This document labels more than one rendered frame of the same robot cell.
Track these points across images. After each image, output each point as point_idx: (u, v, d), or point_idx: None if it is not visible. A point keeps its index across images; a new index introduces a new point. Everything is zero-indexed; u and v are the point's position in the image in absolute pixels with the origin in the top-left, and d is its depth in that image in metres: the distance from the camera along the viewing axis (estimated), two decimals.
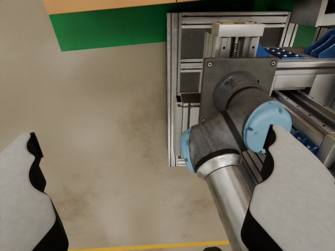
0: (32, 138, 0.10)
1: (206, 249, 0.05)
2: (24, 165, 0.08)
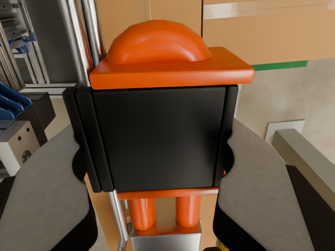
0: None
1: (206, 249, 0.05)
2: (70, 152, 0.09)
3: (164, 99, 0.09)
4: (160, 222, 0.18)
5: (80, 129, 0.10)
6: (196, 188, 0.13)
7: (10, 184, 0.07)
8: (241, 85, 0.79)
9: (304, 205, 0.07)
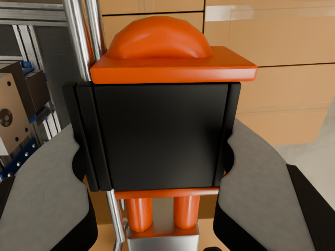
0: None
1: (206, 249, 0.05)
2: (69, 152, 0.09)
3: (166, 95, 0.09)
4: (157, 224, 0.18)
5: (79, 125, 0.10)
6: (196, 188, 0.13)
7: (10, 184, 0.07)
8: None
9: (304, 204, 0.07)
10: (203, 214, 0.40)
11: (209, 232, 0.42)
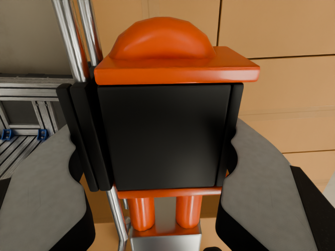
0: None
1: (206, 249, 0.05)
2: (66, 153, 0.09)
3: (168, 96, 0.09)
4: (160, 223, 0.18)
5: (75, 126, 0.10)
6: (198, 188, 0.13)
7: (6, 186, 0.07)
8: None
9: (308, 206, 0.07)
10: (205, 213, 0.40)
11: (211, 231, 0.42)
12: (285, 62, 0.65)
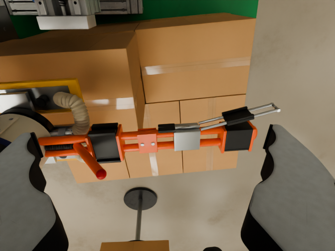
0: (32, 138, 0.10)
1: (206, 249, 0.05)
2: (24, 165, 0.08)
3: (249, 139, 0.53)
4: (199, 136, 0.54)
5: (246, 118, 0.50)
6: (224, 147, 0.54)
7: None
8: None
9: None
10: (137, 122, 0.80)
11: (126, 128, 0.80)
12: None
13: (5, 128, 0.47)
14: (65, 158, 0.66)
